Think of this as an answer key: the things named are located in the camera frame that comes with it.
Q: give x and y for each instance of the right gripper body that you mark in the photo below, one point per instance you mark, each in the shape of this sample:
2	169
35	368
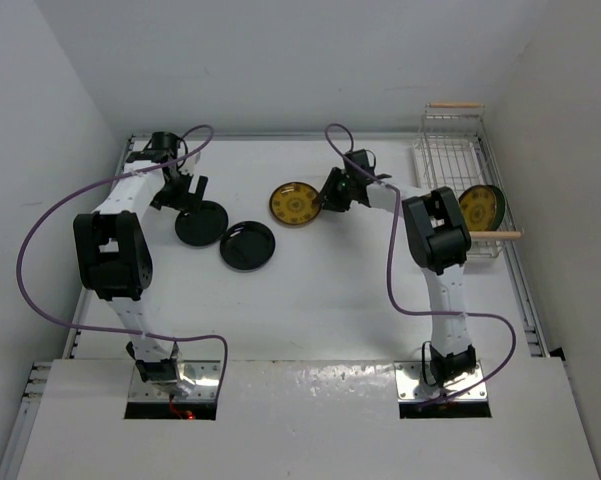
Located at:
347	183

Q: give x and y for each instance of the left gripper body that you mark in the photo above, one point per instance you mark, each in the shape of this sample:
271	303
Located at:
177	171

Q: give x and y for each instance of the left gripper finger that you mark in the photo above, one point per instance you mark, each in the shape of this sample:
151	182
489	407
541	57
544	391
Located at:
173	194
194	200

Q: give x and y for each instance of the black plate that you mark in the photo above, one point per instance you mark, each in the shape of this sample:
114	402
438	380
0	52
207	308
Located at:
202	227
247	246

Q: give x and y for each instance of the yellow patterned plate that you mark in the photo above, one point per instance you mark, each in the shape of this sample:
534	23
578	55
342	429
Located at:
294	204
480	208

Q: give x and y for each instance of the blue green patterned plate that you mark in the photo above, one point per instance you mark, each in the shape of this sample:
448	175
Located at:
500	208

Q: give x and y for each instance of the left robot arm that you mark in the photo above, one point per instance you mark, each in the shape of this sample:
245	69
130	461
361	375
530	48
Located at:
115	262

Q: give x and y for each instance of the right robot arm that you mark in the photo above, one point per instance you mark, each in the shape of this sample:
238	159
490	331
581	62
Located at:
438	241

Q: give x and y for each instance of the white wire dish rack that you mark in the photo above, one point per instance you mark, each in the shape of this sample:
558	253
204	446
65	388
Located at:
453	151

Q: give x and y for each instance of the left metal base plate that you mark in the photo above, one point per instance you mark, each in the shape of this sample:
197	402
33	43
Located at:
197	382

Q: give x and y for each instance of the metal base plate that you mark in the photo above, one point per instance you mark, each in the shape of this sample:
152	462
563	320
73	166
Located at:
197	382
411	387

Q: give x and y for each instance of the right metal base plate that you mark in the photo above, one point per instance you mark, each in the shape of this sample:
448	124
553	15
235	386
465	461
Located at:
411	387

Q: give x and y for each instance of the aluminium table frame rail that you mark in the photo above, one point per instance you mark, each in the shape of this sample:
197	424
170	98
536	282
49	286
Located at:
339	358

